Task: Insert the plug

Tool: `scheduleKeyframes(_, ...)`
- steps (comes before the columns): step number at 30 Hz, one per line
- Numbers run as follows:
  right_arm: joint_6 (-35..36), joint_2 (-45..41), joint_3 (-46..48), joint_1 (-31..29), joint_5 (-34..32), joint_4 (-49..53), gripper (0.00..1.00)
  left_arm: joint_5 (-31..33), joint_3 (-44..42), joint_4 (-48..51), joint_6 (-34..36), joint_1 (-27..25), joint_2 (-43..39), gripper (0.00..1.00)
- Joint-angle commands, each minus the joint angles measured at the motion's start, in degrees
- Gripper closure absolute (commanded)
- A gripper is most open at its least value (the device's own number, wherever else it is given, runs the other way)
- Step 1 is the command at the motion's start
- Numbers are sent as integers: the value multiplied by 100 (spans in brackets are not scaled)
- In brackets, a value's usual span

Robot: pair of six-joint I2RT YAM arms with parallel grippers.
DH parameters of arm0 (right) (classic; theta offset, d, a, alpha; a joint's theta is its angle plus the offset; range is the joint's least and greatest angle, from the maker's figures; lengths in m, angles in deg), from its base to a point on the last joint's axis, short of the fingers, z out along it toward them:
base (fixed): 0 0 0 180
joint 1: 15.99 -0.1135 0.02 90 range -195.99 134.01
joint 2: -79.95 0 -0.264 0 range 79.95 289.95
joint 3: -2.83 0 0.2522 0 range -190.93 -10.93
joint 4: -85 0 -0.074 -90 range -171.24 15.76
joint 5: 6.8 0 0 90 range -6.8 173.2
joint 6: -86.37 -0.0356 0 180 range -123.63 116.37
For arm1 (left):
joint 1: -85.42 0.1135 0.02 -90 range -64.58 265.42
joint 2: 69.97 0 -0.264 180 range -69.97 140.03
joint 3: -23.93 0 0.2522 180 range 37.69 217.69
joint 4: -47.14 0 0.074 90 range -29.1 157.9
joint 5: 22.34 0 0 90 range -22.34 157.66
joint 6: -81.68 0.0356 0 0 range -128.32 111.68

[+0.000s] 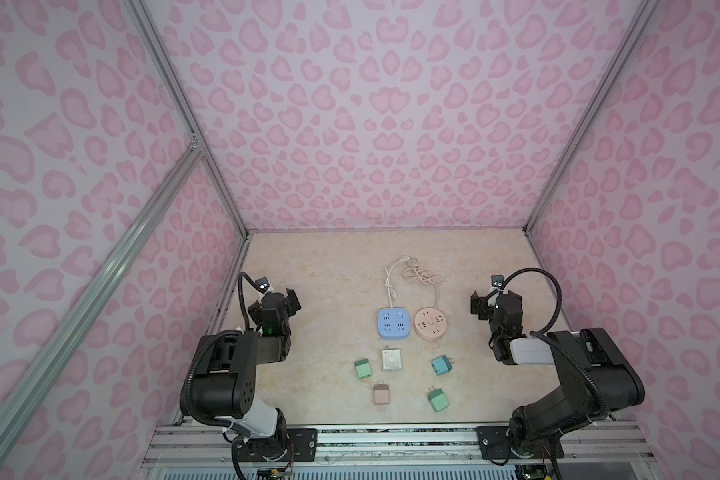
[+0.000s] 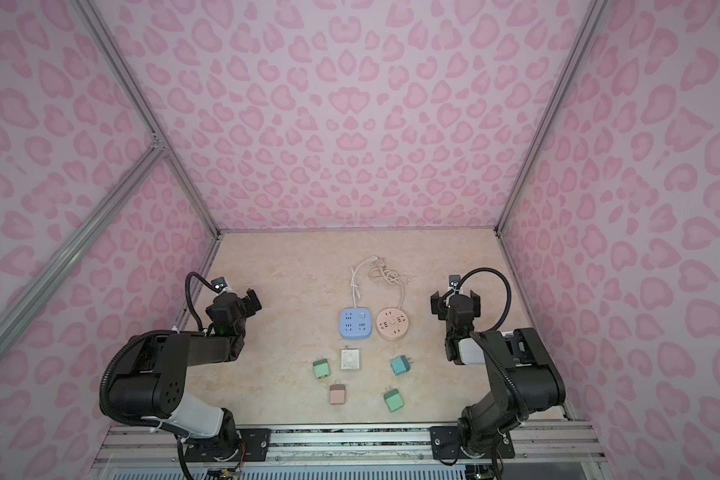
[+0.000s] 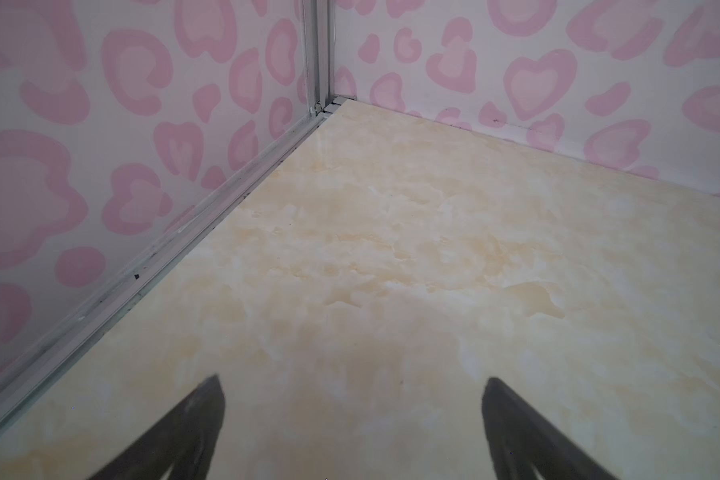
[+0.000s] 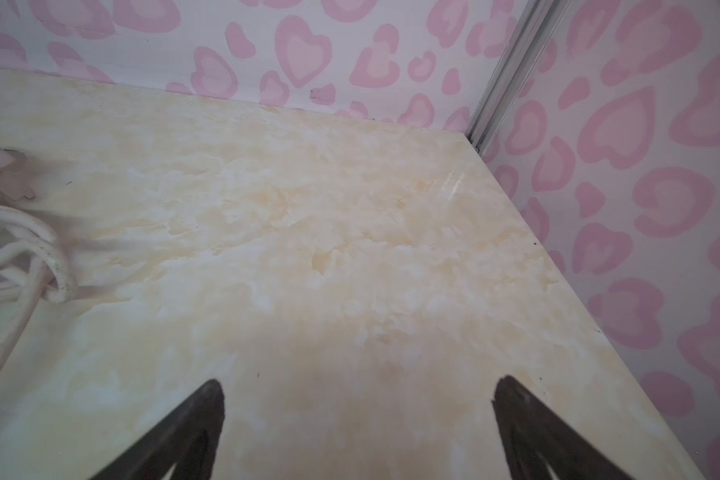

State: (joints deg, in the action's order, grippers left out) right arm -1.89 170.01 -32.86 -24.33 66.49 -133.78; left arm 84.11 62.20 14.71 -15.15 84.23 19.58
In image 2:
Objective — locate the teal plug adapter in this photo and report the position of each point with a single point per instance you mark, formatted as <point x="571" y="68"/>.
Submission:
<point x="400" y="365"/>

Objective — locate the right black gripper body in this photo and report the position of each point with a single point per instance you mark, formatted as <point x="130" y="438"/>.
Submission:
<point x="456" y="305"/>

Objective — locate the pink plug adapter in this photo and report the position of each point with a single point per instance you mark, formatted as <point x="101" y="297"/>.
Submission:
<point x="337" y="394"/>

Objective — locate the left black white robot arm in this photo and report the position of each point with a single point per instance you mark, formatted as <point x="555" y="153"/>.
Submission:
<point x="144" y="384"/>

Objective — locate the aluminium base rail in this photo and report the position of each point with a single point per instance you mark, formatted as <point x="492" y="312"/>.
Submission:
<point x="419" y="444"/>

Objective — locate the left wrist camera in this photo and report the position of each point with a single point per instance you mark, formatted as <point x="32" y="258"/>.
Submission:
<point x="219" y="284"/>

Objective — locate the pink round power strip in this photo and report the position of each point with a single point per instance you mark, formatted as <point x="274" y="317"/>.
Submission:
<point x="392" y="324"/>

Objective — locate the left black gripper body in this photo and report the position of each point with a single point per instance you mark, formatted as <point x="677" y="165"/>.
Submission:
<point x="240" y="306"/>

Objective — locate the white square plug adapter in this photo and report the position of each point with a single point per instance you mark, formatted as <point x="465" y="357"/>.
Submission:
<point x="350" y="359"/>

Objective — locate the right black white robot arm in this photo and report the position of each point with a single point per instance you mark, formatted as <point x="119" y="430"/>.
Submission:
<point x="522" y="377"/>

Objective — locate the light green plug adapter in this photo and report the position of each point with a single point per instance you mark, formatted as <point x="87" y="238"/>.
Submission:
<point x="321" y="369"/>

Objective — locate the diagonal aluminium frame bar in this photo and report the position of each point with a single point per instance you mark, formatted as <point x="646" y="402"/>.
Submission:
<point x="15" y="319"/>

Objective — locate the blue square power strip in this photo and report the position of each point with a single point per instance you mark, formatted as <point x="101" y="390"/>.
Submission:
<point x="355" y="323"/>

